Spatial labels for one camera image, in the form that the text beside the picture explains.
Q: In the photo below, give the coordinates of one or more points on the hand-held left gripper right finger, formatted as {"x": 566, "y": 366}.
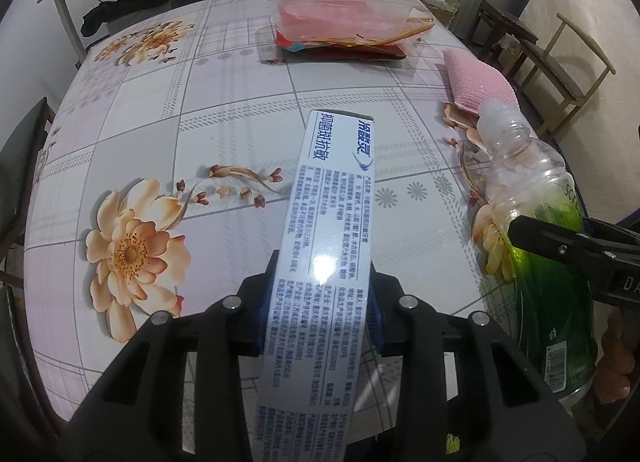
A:
{"x": 376, "y": 332}

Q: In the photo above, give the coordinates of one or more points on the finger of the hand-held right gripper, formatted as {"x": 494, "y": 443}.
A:
{"x": 550, "y": 242}

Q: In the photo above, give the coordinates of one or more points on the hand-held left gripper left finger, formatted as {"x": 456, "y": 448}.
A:
{"x": 265, "y": 322}

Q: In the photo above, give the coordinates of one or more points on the green label plastic bottle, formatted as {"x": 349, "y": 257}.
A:
{"x": 550, "y": 342}

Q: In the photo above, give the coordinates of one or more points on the long cardboard toothpaste box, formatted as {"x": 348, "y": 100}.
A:
{"x": 325, "y": 242}

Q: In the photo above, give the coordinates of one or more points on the clear plastic bag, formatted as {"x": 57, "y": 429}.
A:
{"x": 340, "y": 17}

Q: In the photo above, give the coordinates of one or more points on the person's right hand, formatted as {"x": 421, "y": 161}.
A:
{"x": 615, "y": 367}

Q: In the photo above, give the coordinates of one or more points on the wooden chair with dark seat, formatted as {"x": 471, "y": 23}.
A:
{"x": 545, "y": 62}

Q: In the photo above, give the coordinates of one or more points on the pink towel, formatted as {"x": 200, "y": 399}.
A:
{"x": 475, "y": 77}

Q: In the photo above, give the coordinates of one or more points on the floral tablecloth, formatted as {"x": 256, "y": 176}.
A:
{"x": 200, "y": 117}

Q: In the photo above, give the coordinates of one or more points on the dark wooden stool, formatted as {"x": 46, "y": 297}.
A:
{"x": 505, "y": 22}

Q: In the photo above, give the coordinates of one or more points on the white mattress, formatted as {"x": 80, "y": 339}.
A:
{"x": 590, "y": 17}

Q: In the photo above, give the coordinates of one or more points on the red packet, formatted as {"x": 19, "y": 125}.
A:
{"x": 350, "y": 53}

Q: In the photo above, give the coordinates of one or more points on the black chair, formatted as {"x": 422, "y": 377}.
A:
{"x": 20, "y": 152}

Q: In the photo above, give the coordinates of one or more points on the black clothing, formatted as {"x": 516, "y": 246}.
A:
{"x": 115, "y": 12}

